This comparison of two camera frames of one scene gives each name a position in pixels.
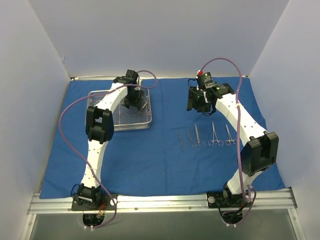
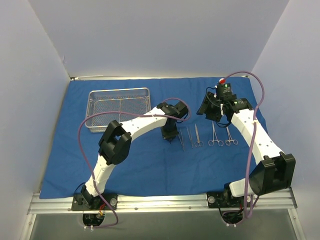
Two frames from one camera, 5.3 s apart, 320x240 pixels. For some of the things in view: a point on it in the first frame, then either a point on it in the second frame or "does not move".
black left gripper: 135,100 to 169,135
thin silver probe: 190,138 does not move
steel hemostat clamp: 211,142 does not move
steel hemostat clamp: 227,142 does not move
